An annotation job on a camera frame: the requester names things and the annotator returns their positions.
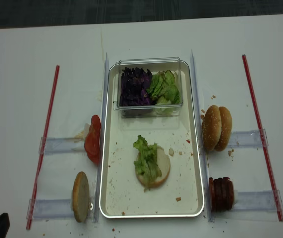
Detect green lettuce leaf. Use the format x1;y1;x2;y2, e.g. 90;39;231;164
133;135;162;188

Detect green lettuce pile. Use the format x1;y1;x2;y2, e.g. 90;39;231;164
142;70;181;116

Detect bread piece on tray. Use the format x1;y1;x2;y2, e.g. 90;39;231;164
169;148;174;156

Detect tomato slices stack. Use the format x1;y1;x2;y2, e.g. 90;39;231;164
84;115;101;165

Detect meat patty slices stack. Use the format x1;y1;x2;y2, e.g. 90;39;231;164
209;177;235;212

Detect clear plastic container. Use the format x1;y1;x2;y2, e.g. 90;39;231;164
113;57;183;118

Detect purple cabbage leaves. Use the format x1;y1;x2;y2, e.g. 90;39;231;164
119;67;154;117

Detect bottom bun on tray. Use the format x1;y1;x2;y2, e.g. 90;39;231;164
135;146;171;190

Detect white metal tray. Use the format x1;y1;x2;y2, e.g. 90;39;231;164
99;61;205;218

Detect left long clear divider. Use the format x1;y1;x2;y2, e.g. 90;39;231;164
93;53;109;223

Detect long clear divider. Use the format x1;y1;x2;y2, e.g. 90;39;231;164
190;49;214;223
93;53;109;223

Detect front sesame bun top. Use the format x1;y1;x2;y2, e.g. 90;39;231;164
202;105;222;151

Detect sesame bun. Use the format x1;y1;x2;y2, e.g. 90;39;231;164
215;107;232;151
202;105;222;151

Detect rear sesame bun top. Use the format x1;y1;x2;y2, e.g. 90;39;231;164
215;107;232;151

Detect left red strip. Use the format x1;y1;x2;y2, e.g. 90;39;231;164
26;65;60;231

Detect red strip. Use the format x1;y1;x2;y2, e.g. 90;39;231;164
242;54;283;222
26;65;60;231

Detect upright bun half left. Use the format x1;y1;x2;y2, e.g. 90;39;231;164
72;171;90;223

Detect left upper clear holder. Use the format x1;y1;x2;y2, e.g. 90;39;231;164
39;137;85;155

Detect clear holder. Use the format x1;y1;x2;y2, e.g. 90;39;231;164
231;190;283;212
227;129;268;148
26;199;75;220
39;137;85;155

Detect right upper clear holder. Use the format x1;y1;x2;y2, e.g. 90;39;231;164
227;129;268;148

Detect right long clear divider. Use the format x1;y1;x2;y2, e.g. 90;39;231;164
190;49;214;223

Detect right red strip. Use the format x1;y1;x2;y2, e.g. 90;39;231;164
242;54;283;222

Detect left lower clear holder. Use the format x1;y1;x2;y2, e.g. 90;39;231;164
26;199;75;220

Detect right lower clear holder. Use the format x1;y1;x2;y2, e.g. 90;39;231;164
231;190;283;212

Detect black object at corner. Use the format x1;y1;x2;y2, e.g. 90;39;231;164
0;213;10;238

